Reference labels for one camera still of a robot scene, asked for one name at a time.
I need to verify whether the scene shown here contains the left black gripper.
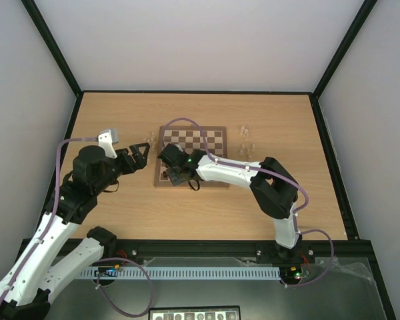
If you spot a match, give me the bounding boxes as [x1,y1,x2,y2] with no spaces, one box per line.
[94,142,151,193]

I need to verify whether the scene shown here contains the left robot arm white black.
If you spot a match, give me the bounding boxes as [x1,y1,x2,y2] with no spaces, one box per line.
[0,142,150,319]

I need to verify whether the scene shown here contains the grey slotted cable duct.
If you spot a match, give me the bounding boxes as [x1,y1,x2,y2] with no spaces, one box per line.
[76,267,281,281]

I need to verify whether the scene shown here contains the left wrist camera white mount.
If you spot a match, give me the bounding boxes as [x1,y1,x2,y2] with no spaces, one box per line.
[98,128,119,159]

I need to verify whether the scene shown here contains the circuit board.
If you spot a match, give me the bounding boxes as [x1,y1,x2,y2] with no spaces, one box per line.
[283,264,311,279]
[97,264,125,277]

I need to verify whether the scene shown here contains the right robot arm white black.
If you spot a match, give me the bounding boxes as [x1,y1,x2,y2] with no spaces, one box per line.
[158,144,301,261]

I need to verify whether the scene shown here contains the left circuit board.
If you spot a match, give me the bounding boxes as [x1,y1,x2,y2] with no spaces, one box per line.
[97,264,125,277]

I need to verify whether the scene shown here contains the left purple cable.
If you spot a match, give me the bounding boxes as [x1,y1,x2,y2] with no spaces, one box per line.
[0,136,154,317]

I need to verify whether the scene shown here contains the right circuit board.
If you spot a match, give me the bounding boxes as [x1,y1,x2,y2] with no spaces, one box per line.
[283,264,311,279]

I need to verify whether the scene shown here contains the black aluminium frame rail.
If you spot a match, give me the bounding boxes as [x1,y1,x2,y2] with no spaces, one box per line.
[19,237,374,267]

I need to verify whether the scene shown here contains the wooden chess board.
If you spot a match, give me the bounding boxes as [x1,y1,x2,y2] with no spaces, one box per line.
[154,125,229,189]

